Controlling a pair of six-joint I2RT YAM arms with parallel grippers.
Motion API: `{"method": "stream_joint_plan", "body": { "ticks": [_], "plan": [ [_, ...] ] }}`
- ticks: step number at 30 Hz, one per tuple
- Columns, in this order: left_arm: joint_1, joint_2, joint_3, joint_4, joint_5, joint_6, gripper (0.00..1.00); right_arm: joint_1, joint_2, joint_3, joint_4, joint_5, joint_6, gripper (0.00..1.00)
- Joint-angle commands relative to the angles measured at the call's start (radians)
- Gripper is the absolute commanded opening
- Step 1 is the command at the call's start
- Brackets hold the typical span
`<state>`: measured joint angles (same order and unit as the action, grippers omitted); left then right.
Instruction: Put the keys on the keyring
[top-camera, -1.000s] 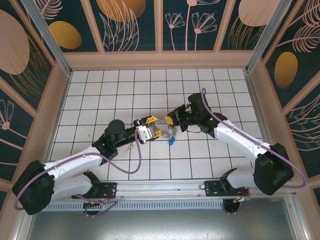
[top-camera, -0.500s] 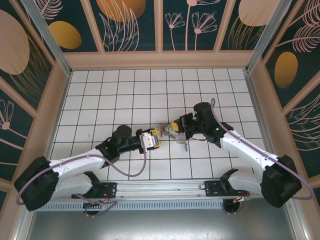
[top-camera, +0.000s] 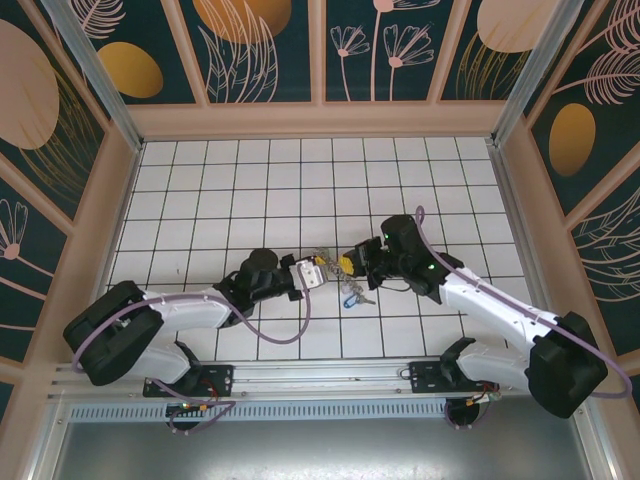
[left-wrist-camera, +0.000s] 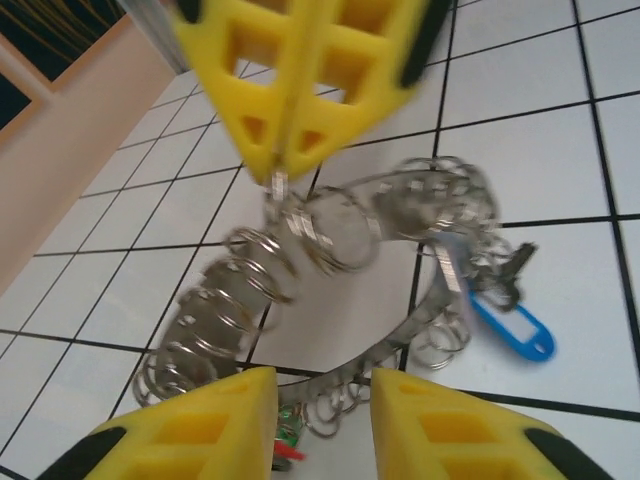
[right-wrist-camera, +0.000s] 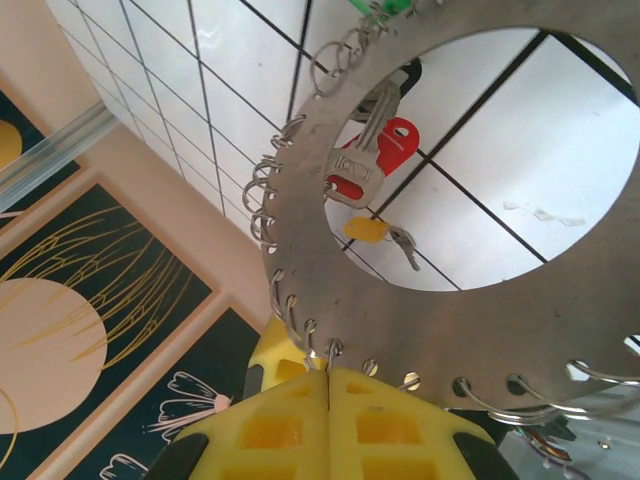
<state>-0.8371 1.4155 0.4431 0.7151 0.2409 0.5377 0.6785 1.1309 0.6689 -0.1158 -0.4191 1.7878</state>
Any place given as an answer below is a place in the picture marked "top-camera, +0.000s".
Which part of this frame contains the grey metal panel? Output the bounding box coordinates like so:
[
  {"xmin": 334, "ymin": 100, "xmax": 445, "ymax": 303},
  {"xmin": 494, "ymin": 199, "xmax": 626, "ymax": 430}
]
[{"xmin": 47, "ymin": 418, "xmax": 604, "ymax": 480}]

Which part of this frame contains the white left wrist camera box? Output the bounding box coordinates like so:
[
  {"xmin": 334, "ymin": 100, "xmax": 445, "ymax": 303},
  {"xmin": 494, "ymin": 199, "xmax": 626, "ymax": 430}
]
[{"xmin": 293, "ymin": 258, "xmax": 327, "ymax": 292}]

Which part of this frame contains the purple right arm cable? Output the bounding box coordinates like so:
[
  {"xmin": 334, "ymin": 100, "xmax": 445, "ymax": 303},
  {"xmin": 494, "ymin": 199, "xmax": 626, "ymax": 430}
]
[{"xmin": 413, "ymin": 205, "xmax": 632, "ymax": 431}]

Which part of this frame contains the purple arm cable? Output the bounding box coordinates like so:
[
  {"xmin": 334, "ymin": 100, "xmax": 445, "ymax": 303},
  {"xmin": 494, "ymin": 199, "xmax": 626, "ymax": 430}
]
[
  {"xmin": 73, "ymin": 263, "xmax": 314, "ymax": 435},
  {"xmin": 413, "ymin": 205, "xmax": 632, "ymax": 431}
]

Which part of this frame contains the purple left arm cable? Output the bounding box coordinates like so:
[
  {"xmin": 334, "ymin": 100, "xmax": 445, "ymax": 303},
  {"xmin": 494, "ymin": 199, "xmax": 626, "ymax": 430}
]
[{"xmin": 73, "ymin": 263, "xmax": 314, "ymax": 435}]

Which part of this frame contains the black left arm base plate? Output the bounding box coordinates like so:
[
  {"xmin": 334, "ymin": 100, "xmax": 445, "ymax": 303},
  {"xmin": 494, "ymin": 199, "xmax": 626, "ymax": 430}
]
[{"xmin": 143, "ymin": 364, "xmax": 235, "ymax": 397}]

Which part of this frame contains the aluminium side rail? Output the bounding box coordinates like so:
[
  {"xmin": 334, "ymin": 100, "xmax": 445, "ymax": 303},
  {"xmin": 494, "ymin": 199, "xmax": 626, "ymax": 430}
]
[{"xmin": 487, "ymin": 139, "xmax": 557, "ymax": 326}]

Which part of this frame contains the aluminium mounting rail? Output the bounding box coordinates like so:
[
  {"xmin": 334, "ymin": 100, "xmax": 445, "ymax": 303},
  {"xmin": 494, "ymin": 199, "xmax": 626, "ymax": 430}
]
[{"xmin": 47, "ymin": 353, "xmax": 597, "ymax": 401}]

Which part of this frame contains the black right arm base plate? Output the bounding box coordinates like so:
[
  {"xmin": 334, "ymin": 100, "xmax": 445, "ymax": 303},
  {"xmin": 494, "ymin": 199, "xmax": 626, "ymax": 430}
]
[{"xmin": 409, "ymin": 360, "xmax": 501, "ymax": 395}]

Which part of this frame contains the grey slotted cable duct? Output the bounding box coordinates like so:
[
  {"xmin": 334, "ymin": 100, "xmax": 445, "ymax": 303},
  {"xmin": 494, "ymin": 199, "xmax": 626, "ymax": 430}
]
[{"xmin": 67, "ymin": 402, "xmax": 585, "ymax": 422}]

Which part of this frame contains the small wired connector board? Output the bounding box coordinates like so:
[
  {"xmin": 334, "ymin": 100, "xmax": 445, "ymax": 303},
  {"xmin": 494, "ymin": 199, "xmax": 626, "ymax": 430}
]
[
  {"xmin": 464, "ymin": 390, "xmax": 502, "ymax": 407},
  {"xmin": 166, "ymin": 399, "xmax": 214, "ymax": 417}
]

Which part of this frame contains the aluminium frame post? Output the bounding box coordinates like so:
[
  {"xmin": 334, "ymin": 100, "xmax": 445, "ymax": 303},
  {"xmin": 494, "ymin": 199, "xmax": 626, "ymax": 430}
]
[
  {"xmin": 38, "ymin": 0, "xmax": 147, "ymax": 154},
  {"xmin": 489, "ymin": 0, "xmax": 597, "ymax": 147}
]

